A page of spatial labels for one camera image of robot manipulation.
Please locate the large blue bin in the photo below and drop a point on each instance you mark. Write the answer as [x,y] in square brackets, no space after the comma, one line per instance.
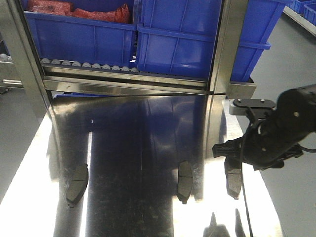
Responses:
[84,40]
[177,37]

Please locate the red bubble wrap bag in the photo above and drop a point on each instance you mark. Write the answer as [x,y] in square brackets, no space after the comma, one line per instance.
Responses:
[66,8]

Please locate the steel rack frame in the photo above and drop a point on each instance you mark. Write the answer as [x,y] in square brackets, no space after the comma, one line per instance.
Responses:
[24,70]

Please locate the large blue bin left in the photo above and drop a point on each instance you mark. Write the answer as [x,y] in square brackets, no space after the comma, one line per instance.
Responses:
[84,40]

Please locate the large blue bin right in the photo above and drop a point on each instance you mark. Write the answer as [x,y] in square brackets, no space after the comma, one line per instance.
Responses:
[177,37]

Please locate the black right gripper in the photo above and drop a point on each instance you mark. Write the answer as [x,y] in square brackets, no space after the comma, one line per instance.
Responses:
[293,119]

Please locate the roller conveyor track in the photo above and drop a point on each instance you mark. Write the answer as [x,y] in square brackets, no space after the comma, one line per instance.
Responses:
[88,65]

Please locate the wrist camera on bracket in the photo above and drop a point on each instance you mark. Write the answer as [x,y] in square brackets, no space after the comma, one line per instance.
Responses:
[241,106]

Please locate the brake pad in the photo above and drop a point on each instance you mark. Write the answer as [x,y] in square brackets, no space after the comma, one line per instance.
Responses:
[185,181]
[233,177]
[77,185]

